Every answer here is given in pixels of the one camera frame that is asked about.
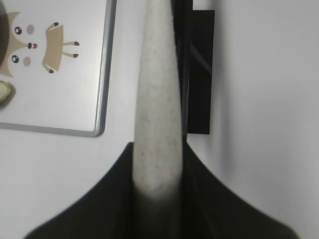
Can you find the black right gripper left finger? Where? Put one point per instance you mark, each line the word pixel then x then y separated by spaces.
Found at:
pixel 104 212

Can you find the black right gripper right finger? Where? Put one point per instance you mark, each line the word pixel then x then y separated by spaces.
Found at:
pixel 211 211

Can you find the white handled kitchen knife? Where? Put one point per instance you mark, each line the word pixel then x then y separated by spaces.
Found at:
pixel 157 163

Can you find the yellow spotted banana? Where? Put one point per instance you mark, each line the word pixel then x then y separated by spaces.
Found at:
pixel 5 91

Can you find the white deer cutting board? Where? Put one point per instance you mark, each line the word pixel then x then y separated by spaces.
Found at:
pixel 55 58

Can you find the black knife stand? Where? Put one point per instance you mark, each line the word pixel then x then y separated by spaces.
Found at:
pixel 194 31

